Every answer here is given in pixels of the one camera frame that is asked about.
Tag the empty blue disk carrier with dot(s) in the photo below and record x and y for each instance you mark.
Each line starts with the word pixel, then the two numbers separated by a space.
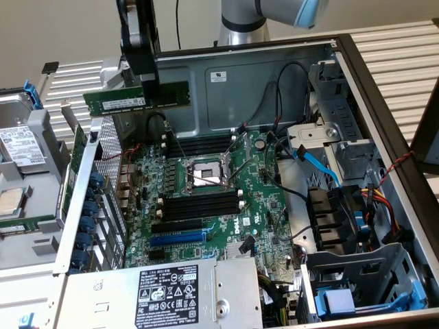
pixel 324 305

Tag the blue plastic latch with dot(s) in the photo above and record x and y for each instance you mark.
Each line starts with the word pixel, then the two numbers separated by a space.
pixel 27 322

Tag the short black expansion slot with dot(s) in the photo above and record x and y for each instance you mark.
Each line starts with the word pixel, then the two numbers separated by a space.
pixel 156 254

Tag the silver optical drive bay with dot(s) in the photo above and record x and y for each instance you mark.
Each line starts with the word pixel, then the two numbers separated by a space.
pixel 315 133

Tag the silver disk bay cage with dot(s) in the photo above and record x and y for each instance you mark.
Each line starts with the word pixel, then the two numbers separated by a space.
pixel 343 264

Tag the hard disk with blue carrier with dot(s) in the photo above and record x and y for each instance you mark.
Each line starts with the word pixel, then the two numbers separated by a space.
pixel 17 144

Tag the blue card retainer clip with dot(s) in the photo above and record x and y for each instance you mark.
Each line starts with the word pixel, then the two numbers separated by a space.
pixel 80 258
pixel 92 194
pixel 97 181
pixel 84 241
pixel 91 209
pixel 88 224

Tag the silver CPU chip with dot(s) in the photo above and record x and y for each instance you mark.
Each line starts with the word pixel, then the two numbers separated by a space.
pixel 10 202

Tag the silver chipset heatsink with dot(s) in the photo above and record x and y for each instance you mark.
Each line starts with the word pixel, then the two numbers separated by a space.
pixel 233 252

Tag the long black expansion slot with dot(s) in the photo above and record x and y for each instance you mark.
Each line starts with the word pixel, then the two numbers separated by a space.
pixel 178 226

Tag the green RAM stick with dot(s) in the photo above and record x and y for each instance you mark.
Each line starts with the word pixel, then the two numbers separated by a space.
pixel 20 226
pixel 113 103

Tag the green motherboard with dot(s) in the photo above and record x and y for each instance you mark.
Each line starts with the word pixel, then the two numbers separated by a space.
pixel 271 205

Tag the grey parts rack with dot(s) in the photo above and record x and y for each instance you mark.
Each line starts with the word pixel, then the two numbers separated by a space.
pixel 37 202

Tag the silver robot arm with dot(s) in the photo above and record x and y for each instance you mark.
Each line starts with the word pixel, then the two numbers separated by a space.
pixel 240 20

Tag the blue plastic connector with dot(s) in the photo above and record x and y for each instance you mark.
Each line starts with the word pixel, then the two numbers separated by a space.
pixel 361 222

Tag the open PC case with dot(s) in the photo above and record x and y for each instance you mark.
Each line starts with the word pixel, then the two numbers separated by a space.
pixel 192 92

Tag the metal locking lever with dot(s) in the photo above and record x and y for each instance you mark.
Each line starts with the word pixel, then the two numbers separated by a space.
pixel 178 145
pixel 241 168

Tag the silver coin battery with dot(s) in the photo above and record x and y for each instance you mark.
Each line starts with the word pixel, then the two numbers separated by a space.
pixel 261 144

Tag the dark flat panel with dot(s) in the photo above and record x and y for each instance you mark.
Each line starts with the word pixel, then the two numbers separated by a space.
pixel 428 137

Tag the blue expansion slot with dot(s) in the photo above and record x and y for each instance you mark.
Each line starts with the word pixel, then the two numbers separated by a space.
pixel 178 240

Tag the CPU socket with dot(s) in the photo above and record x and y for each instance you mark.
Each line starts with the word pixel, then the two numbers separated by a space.
pixel 209 171

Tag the black plastic fan shroud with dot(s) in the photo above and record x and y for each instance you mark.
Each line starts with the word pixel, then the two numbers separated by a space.
pixel 326 219

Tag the black table end cap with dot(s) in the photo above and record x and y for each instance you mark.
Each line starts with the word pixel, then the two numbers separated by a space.
pixel 50 67

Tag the silver sheet metal panel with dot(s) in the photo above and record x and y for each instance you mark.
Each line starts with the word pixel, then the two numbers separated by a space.
pixel 34 294

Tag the metal socket cover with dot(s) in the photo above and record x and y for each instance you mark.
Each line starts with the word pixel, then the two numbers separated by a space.
pixel 227 161

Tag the silver power supply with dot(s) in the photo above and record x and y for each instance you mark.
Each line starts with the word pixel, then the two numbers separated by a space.
pixel 103 298

